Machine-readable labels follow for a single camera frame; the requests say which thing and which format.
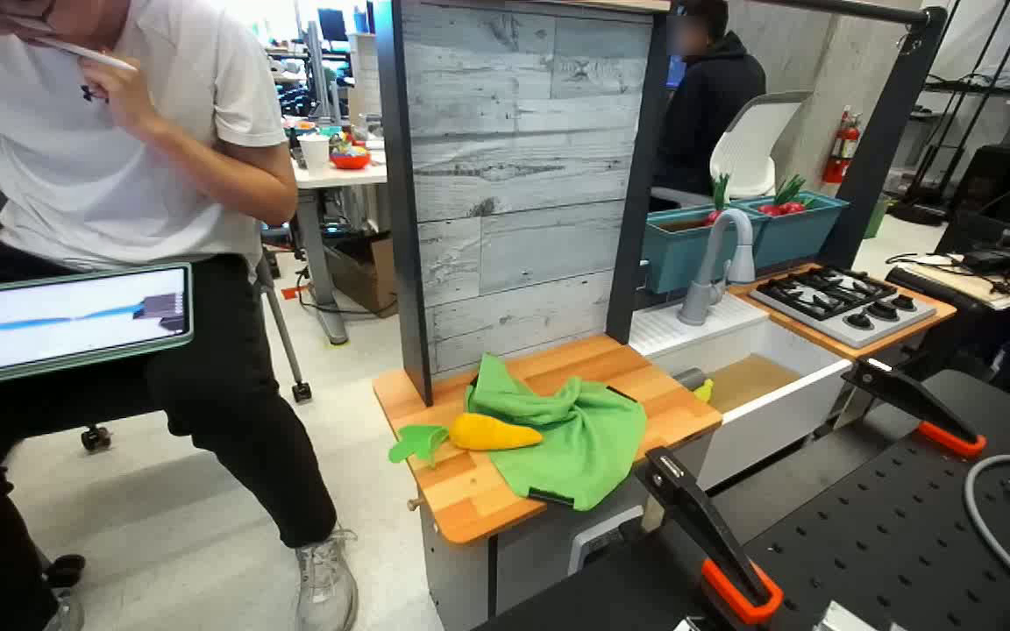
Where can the grey wood pattern wall panel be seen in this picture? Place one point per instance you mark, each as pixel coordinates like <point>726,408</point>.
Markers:
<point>517,175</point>

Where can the tablet computer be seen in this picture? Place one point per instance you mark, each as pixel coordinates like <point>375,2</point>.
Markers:
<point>62,321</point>

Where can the white cup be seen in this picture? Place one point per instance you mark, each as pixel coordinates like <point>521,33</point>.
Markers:
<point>314,152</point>

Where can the white office table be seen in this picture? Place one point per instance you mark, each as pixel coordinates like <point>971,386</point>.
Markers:
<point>335,175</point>

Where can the black office chair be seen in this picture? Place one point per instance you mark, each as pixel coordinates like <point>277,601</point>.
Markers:
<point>998,199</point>

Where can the yellow green toy banana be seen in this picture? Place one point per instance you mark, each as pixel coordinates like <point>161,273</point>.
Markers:
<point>707,391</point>

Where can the grey toy faucet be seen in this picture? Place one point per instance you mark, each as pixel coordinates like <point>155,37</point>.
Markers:
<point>704,280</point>

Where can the grey cylinder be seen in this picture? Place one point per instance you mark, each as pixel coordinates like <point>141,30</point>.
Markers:
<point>688,380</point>

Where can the black frame post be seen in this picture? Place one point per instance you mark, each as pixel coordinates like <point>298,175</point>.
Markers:
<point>891,127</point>
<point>400,175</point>
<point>636,175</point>

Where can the person in black hoodie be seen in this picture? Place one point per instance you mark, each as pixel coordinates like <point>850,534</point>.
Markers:
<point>710,105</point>

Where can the green microfiber towel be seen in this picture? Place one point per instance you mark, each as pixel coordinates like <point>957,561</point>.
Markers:
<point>577,450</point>

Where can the toy stove top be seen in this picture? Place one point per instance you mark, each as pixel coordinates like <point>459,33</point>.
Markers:
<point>833,298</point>

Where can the teal plastic bin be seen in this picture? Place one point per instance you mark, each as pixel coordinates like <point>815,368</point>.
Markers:
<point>797,240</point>

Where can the red fire extinguisher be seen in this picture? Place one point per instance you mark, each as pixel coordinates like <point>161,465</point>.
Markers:
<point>844,145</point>

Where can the wooden stove counter board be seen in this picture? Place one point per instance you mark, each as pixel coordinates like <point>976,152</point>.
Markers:
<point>941,313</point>

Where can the person in white shirt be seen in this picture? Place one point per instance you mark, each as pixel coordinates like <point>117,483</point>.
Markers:
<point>70,152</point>

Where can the white toy sink basin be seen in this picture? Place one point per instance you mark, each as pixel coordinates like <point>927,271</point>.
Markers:
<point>787,405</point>

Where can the cardboard box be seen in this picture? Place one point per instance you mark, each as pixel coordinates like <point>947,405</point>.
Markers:
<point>367,266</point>

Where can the person right forearm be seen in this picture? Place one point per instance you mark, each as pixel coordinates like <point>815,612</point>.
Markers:
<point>227,171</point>

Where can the red bowl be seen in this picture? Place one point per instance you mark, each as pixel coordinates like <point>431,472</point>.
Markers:
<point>353,158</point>

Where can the wooden butcher block countertop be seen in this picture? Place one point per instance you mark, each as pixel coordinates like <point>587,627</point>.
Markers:
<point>457,493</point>

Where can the yellow plush toy green leaf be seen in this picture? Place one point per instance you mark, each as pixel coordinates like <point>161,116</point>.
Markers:
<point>491,432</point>

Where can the person right hand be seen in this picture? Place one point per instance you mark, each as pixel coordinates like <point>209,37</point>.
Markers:
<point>124,93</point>

